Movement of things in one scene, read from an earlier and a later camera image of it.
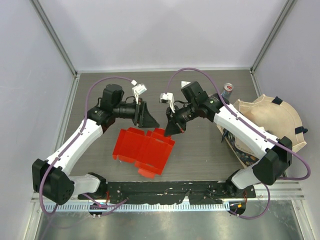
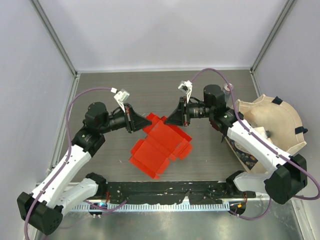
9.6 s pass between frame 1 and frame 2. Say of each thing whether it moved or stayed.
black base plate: stayed
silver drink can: stayed
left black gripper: moved
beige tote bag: stayed
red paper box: moved
